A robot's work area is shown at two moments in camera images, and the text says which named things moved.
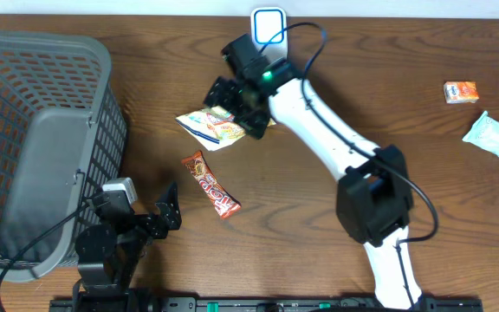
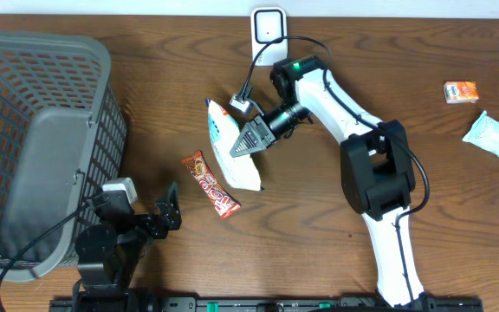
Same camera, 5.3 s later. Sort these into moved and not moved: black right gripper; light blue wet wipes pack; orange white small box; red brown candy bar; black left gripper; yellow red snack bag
Moved: yellow red snack bag; black right gripper
Not moved: black left gripper; orange white small box; light blue wet wipes pack; red brown candy bar
